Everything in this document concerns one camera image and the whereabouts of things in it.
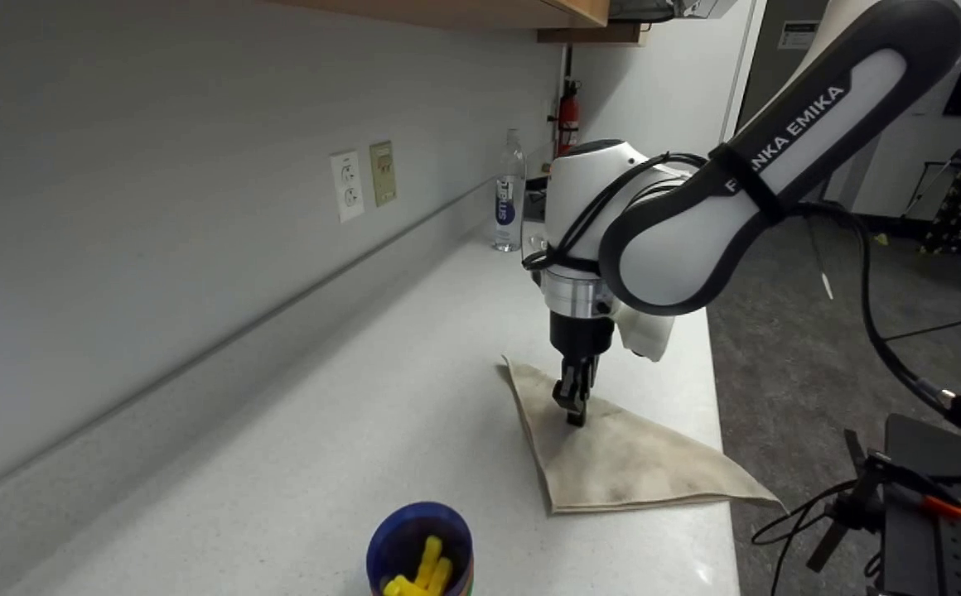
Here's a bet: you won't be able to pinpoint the beige wall switch plate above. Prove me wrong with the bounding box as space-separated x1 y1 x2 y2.
369 138 399 206

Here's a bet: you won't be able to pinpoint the beige cloth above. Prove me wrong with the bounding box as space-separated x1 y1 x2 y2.
500 360 778 516

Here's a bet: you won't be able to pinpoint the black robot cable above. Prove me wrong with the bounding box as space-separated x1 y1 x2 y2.
804 202 961 451

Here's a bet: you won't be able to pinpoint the black tripod with orange clamp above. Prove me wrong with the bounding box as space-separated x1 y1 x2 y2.
749 428 961 577

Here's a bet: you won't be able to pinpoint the clear plastic water bottle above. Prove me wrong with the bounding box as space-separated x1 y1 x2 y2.
491 130 523 250

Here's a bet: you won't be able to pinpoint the red fire extinguisher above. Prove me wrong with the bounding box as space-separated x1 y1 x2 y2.
555 80 581 154

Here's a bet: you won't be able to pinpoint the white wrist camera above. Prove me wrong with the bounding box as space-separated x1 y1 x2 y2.
615 307 673 360

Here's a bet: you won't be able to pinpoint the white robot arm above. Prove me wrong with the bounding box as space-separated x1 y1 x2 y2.
523 0 961 428

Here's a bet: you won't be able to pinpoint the white wall outlet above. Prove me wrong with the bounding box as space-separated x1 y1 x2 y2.
333 152 366 222

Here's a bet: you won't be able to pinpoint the blue green stacked cups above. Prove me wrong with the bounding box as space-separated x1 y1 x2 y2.
366 500 475 596

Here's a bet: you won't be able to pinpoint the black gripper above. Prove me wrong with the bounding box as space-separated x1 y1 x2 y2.
550 314 614 428

